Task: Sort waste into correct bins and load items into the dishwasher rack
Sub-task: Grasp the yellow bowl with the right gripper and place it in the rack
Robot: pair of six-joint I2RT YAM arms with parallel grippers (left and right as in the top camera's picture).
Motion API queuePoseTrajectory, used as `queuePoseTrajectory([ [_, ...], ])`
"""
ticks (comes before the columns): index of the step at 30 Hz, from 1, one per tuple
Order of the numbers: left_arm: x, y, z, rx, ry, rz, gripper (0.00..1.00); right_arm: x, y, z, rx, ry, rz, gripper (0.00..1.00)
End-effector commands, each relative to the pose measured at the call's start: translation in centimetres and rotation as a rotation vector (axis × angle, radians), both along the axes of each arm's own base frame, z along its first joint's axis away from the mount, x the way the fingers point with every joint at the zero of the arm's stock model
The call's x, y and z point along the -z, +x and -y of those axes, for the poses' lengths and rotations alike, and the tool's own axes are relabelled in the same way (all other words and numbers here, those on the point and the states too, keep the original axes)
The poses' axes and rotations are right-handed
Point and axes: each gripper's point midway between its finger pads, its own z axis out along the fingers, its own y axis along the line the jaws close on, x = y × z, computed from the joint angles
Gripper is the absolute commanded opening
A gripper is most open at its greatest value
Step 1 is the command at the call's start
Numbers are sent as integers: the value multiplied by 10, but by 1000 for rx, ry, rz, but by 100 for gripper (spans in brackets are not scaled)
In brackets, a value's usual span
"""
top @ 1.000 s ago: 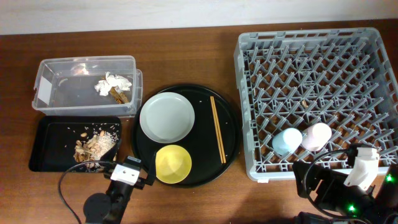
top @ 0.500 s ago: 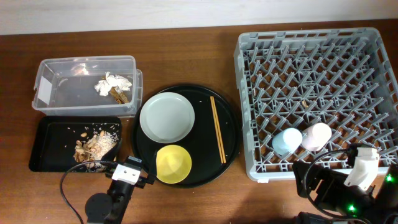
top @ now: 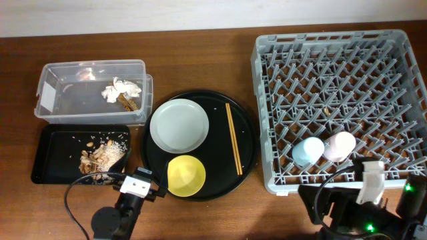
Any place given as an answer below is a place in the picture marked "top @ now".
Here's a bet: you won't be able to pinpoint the blue cup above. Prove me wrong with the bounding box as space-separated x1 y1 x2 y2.
292 137 324 166

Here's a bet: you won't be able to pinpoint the white tissue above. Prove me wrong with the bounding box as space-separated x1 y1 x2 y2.
101 77 142 103

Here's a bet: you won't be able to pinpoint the grey plate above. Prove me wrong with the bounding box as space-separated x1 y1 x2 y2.
149 99 209 154

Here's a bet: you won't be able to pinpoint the gold brown snack wrapper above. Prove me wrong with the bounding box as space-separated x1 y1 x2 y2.
117 93 139 111

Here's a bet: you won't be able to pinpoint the yellow bowl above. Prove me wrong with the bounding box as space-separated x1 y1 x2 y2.
167 155 206 197

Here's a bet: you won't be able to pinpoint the pink cup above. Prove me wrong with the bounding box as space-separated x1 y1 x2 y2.
323 131 356 163

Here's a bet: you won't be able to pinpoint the grey dishwasher rack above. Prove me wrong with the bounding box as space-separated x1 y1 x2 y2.
251 29 426 196

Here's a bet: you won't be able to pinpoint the round black serving tray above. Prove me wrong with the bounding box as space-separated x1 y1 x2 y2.
139 89 259 202

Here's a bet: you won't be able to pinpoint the wooden chopstick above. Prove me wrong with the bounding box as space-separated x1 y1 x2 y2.
231 111 243 176
225 103 240 176

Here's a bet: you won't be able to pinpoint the black rectangular tray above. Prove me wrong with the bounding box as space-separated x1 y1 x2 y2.
31 124 131 184

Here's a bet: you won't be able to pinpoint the clear plastic bin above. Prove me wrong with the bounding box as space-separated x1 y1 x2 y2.
34 59 153 125

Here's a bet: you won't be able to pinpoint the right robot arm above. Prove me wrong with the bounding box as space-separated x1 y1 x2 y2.
298 157 426 239

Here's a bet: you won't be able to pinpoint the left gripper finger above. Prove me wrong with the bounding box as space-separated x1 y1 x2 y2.
159 161 169 195
109 150 131 173

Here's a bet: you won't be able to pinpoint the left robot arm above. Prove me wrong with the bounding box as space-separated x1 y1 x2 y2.
91 161 169 239

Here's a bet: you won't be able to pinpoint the food scraps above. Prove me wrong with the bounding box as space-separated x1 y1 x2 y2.
65 131 130 185

